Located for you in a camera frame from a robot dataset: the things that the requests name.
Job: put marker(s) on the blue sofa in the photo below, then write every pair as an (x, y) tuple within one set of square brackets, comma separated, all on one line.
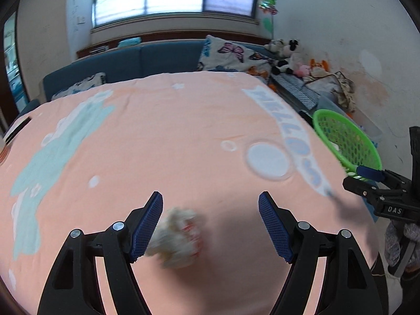
[(157, 59)]

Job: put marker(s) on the black and white cow plush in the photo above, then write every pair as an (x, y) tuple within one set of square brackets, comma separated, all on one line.
[(287, 54)]

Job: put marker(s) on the blue striped mat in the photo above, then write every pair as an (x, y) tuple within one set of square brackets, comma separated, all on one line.
[(295, 90)]

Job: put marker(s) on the beige patterned cloth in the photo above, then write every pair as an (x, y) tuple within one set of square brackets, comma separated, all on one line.
[(346, 90)]

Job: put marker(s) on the butterfly print pillow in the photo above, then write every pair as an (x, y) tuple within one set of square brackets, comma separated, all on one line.
[(226, 55)]

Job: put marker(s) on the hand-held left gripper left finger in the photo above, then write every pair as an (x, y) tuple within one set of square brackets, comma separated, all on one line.
[(146, 226)]

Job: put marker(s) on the orange and white fox plush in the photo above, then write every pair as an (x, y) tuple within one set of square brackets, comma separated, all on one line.
[(318, 67)]

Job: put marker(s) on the green pinwheel toy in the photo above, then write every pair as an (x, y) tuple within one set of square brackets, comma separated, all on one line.
[(267, 10)]

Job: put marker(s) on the white wall switch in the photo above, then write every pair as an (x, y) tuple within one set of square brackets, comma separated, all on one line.
[(81, 20)]

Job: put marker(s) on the teal packet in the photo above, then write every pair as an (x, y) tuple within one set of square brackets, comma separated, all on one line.
[(129, 42)]

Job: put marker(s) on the green plastic mesh basket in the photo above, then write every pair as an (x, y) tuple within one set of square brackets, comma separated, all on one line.
[(347, 137)]

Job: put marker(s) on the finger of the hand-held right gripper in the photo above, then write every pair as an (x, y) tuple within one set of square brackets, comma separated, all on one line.
[(370, 172), (359, 187)]

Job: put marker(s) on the pink plush toy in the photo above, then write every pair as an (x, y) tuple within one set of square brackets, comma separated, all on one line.
[(302, 71)]

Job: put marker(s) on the person's right hand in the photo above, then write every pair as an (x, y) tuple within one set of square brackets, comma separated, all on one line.
[(395, 246)]

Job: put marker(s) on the white patterned cushion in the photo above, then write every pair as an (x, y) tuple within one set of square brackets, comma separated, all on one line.
[(82, 85)]

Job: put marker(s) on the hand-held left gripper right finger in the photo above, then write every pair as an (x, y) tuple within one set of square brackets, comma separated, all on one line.
[(274, 226)]

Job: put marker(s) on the pink printed blanket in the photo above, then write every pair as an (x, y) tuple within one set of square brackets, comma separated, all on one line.
[(164, 137)]

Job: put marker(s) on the white paper wrapper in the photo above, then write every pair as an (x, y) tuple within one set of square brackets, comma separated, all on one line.
[(177, 236)]

